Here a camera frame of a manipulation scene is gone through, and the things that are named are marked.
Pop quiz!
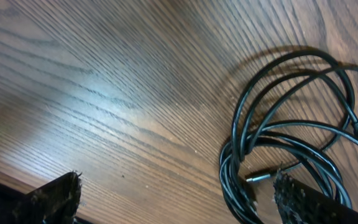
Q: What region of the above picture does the thick black USB cable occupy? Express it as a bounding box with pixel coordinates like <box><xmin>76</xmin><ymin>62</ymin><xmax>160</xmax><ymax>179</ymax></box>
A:
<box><xmin>218</xmin><ymin>49</ymin><xmax>358</xmax><ymax>224</ymax></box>

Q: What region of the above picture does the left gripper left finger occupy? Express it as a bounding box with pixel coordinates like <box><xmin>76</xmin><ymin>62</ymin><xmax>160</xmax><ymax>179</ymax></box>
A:
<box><xmin>0</xmin><ymin>170</ymin><xmax>83</xmax><ymax>224</ymax></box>

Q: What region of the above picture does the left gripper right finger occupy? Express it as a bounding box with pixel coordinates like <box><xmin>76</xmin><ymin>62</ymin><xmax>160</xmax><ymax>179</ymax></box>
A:
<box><xmin>273</xmin><ymin>173</ymin><xmax>358</xmax><ymax>224</ymax></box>

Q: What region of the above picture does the thin black USB cable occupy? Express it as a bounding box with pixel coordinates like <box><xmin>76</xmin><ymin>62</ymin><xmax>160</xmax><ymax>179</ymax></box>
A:
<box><xmin>244</xmin><ymin>63</ymin><xmax>358</xmax><ymax>183</ymax></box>

